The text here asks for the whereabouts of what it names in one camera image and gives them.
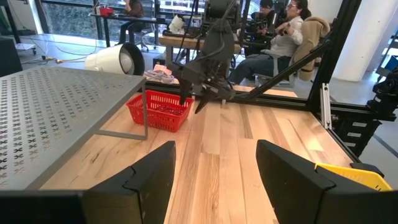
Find person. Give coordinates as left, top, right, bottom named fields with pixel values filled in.
left=118, top=0, right=146, bottom=46
left=228, top=0, right=312, bottom=85
left=248, top=0, right=280, bottom=32

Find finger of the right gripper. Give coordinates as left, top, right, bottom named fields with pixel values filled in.
left=194, top=88, right=219, bottom=114
left=178, top=78, right=195, bottom=106

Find black box white labels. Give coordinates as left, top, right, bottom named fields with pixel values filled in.
left=332, top=115, right=382, bottom=158

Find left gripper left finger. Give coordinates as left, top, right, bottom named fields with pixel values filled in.
left=82, top=140, right=177, bottom=224

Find white office chair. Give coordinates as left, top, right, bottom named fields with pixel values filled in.
left=253, top=49, right=298, bottom=90

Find wooden work table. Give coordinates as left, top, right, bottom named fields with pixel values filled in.
left=158, top=34, right=242, bottom=68

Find grey perforated metal riser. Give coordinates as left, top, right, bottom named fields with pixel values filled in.
left=0, top=65, right=149, bottom=191

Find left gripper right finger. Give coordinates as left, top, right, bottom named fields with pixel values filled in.
left=256, top=139, right=374, bottom=224

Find black equipment mount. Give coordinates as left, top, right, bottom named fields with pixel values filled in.
left=366, top=67, right=398, bottom=123

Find white cylindrical spot lamp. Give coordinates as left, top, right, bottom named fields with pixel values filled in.
left=84, top=42, right=146, bottom=77

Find long red cord loop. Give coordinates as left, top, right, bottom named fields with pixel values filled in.
left=154, top=105, right=187, bottom=116

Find white desk object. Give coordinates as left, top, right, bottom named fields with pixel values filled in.
left=169, top=14, right=187, bottom=34

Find white cable bundle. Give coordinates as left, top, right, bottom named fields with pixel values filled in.
left=143, top=63, right=177, bottom=85

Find red slotted plastic basket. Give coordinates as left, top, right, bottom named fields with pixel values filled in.
left=126, top=89, right=195, bottom=133

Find black long desk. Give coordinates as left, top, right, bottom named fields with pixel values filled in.
left=90, top=12, right=169, bottom=47

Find silver aluminium bracket plate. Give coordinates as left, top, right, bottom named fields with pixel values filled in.
left=320, top=83, right=332, bottom=130

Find black frame bracket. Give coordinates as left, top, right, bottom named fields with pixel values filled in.
left=349, top=161, right=386, bottom=179

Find beige coat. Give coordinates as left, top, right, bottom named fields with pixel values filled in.
left=292, top=17, right=331, bottom=82

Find yellow slotted plastic basket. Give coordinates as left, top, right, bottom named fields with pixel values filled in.
left=314, top=161, right=393, bottom=192

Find black aluminium table frame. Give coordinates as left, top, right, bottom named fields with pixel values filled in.
left=144, top=0, right=398, bottom=164

